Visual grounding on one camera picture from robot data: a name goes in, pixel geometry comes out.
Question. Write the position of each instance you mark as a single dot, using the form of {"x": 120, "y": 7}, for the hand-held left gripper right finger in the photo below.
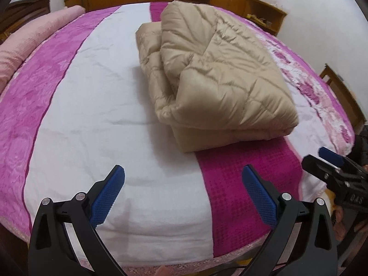
{"x": 258, "y": 198}

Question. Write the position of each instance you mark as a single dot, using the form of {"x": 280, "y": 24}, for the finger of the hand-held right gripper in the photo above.
{"x": 316, "y": 165}
{"x": 332, "y": 155}

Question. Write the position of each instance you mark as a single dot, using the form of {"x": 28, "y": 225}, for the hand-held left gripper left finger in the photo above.
{"x": 107, "y": 197}

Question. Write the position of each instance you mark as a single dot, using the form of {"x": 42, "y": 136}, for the beige puffer jacket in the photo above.
{"x": 218, "y": 72}

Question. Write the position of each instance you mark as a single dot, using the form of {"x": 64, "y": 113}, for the wooden chair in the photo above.
{"x": 342, "y": 95}

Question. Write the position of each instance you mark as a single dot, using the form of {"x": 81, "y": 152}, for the pink and white striped bedspread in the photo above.
{"x": 100, "y": 106}

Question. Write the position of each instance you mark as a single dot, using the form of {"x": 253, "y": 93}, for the pink rolled quilt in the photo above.
{"x": 26, "y": 43}

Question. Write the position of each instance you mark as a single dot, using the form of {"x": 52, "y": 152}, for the dark wooden headboard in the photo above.
{"x": 23, "y": 14}

